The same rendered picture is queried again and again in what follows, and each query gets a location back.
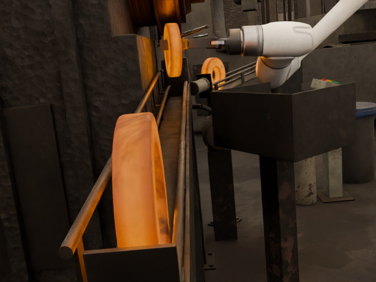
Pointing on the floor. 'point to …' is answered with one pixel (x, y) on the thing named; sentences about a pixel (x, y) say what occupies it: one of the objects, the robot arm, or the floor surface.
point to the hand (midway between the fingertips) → (171, 44)
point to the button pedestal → (331, 167)
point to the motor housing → (220, 186)
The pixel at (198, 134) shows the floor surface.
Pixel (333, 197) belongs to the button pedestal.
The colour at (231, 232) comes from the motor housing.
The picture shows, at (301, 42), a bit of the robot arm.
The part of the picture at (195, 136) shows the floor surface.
